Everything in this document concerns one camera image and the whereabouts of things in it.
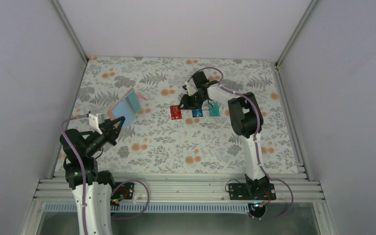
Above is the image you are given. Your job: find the teal credit card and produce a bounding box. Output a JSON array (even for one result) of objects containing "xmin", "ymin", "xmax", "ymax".
[{"xmin": 208, "ymin": 101, "xmax": 220, "ymax": 117}]

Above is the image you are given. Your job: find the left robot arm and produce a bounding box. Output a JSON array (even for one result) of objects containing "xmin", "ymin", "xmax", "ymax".
[{"xmin": 59, "ymin": 114, "xmax": 125, "ymax": 235}]

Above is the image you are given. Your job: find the aluminium rail frame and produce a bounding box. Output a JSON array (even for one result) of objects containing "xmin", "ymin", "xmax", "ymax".
[{"xmin": 33, "ymin": 172, "xmax": 325, "ymax": 203}]

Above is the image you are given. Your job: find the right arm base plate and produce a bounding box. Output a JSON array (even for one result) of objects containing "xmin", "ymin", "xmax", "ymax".
[{"xmin": 228, "ymin": 183, "xmax": 277, "ymax": 201}]

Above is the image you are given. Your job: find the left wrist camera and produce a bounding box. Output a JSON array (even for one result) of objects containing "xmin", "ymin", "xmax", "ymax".
[{"xmin": 88, "ymin": 112, "xmax": 105, "ymax": 135}]

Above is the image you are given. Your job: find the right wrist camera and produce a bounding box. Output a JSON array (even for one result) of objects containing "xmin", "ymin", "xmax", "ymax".
[{"xmin": 183, "ymin": 81, "xmax": 197, "ymax": 96}]

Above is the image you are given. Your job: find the red credit card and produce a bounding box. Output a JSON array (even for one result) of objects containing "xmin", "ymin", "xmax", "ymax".
[{"xmin": 170, "ymin": 105, "xmax": 182, "ymax": 120}]

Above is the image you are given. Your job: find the blue credit card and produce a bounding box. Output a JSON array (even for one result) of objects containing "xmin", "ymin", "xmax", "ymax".
[{"xmin": 192, "ymin": 108, "xmax": 203, "ymax": 118}]

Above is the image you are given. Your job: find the floral table mat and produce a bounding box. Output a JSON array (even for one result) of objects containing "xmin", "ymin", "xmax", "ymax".
[{"xmin": 73, "ymin": 56, "xmax": 298, "ymax": 174}]

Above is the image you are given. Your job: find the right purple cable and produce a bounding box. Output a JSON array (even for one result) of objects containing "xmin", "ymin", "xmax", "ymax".
[{"xmin": 188, "ymin": 67, "xmax": 295, "ymax": 222}]

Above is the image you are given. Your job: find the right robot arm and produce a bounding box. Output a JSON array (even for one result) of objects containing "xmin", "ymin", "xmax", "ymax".
[{"xmin": 178, "ymin": 69, "xmax": 270, "ymax": 199}]

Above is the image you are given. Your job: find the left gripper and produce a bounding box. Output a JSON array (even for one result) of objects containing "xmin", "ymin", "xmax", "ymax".
[{"xmin": 83, "ymin": 115, "xmax": 124, "ymax": 156}]

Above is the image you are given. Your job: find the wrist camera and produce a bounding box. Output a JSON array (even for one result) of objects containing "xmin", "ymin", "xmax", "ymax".
[
  {"xmin": 88, "ymin": 112, "xmax": 105, "ymax": 135},
  {"xmin": 183, "ymin": 81, "xmax": 197, "ymax": 96}
]

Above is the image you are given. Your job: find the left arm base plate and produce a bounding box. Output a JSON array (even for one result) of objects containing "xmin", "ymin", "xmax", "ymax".
[{"xmin": 110, "ymin": 182, "xmax": 135, "ymax": 205}]

